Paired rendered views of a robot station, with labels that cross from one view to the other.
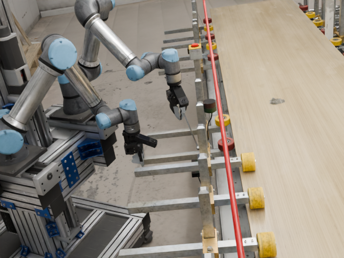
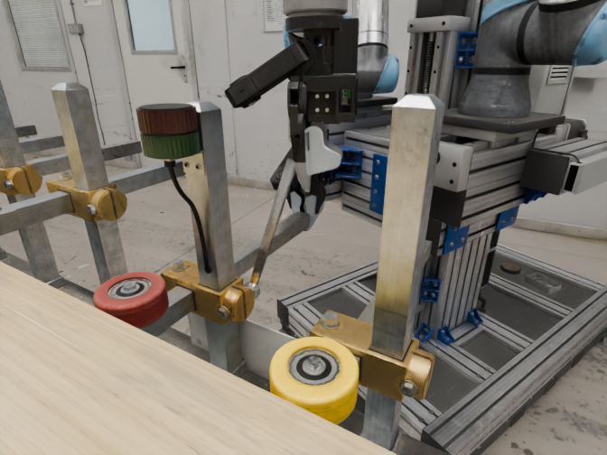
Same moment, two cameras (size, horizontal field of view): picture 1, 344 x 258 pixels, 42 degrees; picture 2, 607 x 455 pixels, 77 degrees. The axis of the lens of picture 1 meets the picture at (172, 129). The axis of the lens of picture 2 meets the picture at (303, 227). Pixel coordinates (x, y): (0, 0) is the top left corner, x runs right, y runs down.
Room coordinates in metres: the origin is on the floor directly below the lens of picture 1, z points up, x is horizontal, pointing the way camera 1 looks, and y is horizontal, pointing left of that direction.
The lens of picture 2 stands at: (2.19, -0.52, 1.16)
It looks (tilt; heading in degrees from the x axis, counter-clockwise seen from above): 24 degrees down; 114
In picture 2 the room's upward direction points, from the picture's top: straight up
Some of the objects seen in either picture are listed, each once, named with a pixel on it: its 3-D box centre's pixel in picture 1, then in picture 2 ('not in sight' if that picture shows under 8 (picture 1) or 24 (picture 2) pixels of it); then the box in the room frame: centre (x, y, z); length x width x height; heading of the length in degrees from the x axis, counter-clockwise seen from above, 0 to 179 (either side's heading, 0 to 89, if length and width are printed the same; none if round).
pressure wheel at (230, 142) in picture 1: (226, 150); (137, 323); (1.84, -0.25, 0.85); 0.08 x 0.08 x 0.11
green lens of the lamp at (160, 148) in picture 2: (210, 108); (171, 142); (1.89, -0.19, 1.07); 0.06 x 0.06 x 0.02
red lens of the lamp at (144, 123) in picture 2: (209, 103); (167, 118); (1.89, -0.19, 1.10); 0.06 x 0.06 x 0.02
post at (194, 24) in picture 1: (198, 54); not in sight; (3.14, -0.28, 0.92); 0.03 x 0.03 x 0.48; 84
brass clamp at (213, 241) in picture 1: (210, 244); not in sight; (1.13, -0.07, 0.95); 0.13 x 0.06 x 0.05; 174
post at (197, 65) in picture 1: (200, 93); not in sight; (2.40, -0.20, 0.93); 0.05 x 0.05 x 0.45; 84
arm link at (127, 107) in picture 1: (128, 111); not in sight; (1.89, 0.19, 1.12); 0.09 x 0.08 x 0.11; 113
